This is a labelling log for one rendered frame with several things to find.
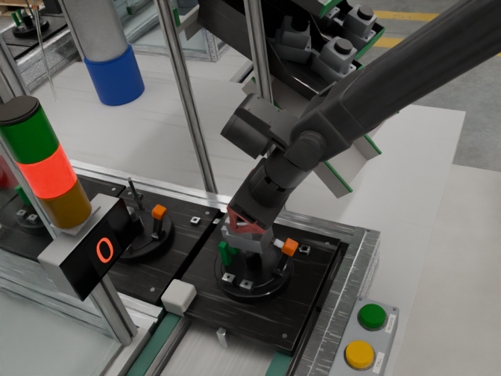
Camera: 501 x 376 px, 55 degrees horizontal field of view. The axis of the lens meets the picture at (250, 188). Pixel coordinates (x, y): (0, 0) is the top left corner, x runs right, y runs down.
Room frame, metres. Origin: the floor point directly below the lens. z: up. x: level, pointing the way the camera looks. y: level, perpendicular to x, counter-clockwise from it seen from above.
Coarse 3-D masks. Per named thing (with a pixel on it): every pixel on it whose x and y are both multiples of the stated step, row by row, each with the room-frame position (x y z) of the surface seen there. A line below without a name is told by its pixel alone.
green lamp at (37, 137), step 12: (36, 120) 0.44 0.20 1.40; (48, 120) 0.46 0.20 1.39; (0, 132) 0.44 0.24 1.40; (12, 132) 0.43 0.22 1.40; (24, 132) 0.43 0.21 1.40; (36, 132) 0.44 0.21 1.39; (48, 132) 0.45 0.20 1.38; (12, 144) 0.43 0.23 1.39; (24, 144) 0.43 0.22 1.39; (36, 144) 0.43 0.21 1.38; (48, 144) 0.44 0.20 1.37; (24, 156) 0.43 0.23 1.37; (36, 156) 0.43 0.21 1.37; (48, 156) 0.44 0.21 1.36
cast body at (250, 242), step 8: (240, 224) 0.53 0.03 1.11; (248, 224) 0.53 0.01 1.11; (224, 232) 0.57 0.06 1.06; (232, 232) 0.54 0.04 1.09; (272, 232) 0.54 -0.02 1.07; (232, 240) 0.54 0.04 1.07; (240, 240) 0.53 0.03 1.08; (248, 240) 0.52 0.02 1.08; (256, 240) 0.52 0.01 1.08; (264, 240) 0.52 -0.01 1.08; (240, 248) 0.53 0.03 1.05; (248, 248) 0.52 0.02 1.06; (256, 248) 0.52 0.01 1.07; (264, 248) 0.52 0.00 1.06
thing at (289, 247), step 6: (276, 240) 0.52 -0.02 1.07; (288, 240) 0.51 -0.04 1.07; (276, 246) 0.51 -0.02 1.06; (282, 246) 0.51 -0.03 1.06; (288, 246) 0.50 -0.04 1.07; (294, 246) 0.50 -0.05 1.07; (288, 252) 0.50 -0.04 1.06; (282, 258) 0.51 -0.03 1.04; (288, 258) 0.51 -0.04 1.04; (282, 264) 0.51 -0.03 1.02; (282, 270) 0.51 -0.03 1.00
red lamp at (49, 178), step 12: (60, 144) 0.46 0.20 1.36; (60, 156) 0.45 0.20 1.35; (24, 168) 0.43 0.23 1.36; (36, 168) 0.43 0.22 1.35; (48, 168) 0.43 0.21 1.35; (60, 168) 0.44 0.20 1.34; (72, 168) 0.46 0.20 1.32; (36, 180) 0.43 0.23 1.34; (48, 180) 0.43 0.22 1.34; (60, 180) 0.44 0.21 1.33; (72, 180) 0.45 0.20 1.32; (36, 192) 0.44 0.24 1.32; (48, 192) 0.43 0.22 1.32; (60, 192) 0.43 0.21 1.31
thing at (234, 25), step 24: (216, 0) 0.82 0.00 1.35; (240, 0) 0.93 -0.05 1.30; (264, 0) 0.91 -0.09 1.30; (288, 0) 0.87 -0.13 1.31; (216, 24) 0.82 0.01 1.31; (240, 24) 0.79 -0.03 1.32; (264, 24) 0.87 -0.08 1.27; (312, 24) 0.84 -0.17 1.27; (240, 48) 0.79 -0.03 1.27; (288, 72) 0.73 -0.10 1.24; (312, 72) 0.76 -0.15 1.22; (312, 96) 0.70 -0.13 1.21
